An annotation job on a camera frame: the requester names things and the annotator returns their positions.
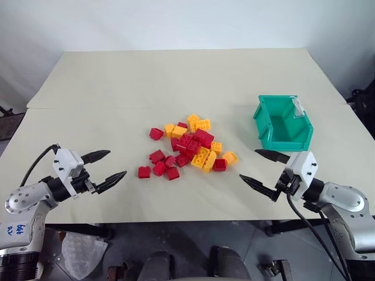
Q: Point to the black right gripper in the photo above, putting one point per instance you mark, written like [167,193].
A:
[288,183]

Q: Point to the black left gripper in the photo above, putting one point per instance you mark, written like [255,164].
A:
[79,185]

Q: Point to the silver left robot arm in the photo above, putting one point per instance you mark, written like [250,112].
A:
[27,202]

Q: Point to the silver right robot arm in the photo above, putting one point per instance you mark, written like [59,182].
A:
[345,202]

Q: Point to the green plastic storage bin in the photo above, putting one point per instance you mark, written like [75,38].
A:
[281,128]

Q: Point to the yellow studded toy block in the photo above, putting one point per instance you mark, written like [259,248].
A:
[203,125]
[192,120]
[216,147]

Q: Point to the yellow rounded plastic toy brick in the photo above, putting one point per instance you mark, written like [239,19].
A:
[209,162]

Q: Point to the red plastic toy brick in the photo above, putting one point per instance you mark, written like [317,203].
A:
[156,134]

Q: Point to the clear bin label holder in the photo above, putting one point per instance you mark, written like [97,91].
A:
[299,108]

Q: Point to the clear plastic bag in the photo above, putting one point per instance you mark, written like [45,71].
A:
[83,253]

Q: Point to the dark stand beside table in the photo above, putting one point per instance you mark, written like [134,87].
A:
[8,126]

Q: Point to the black equipment beside table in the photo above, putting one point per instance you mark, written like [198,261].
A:
[363,105]

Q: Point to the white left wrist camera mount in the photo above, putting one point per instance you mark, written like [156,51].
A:
[68,162]

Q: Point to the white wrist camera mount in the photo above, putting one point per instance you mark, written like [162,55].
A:
[68,162]
[304,168]

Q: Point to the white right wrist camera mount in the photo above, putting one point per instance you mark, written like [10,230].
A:
[304,168]

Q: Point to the black table frame bar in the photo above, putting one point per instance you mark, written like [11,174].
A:
[293,226]
[88,229]

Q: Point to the rusty metal bracket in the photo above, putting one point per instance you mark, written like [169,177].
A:
[275,267]
[121,270]

